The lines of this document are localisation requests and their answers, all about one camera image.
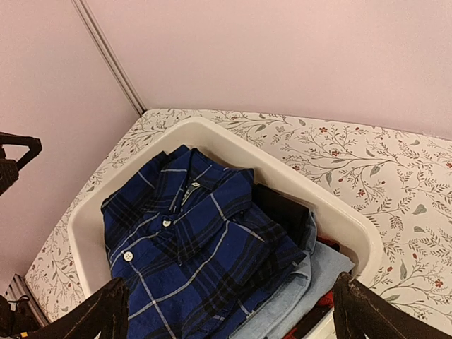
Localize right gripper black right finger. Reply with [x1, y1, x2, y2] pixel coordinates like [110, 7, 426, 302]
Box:
[333, 272, 449, 339]

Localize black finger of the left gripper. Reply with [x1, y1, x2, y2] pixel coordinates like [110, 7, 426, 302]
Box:
[0, 131, 43, 194]

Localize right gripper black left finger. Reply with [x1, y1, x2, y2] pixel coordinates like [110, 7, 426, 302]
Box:
[30, 278, 129, 339]

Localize blue plaid long sleeve shirt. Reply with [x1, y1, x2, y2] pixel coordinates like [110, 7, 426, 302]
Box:
[101, 146, 304, 338]

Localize red garment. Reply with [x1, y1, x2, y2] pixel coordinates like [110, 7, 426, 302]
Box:
[278, 238, 351, 338]

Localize light blue denim shirt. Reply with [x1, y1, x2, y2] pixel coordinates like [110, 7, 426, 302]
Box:
[229, 211, 355, 338]

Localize white plastic bin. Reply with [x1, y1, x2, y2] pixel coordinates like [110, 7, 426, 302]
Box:
[67, 117, 383, 339]

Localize black shirt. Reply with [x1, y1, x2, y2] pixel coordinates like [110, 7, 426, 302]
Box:
[252, 184, 309, 248]

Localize floral patterned table cloth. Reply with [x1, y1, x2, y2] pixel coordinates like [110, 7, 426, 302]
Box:
[23, 107, 452, 339]

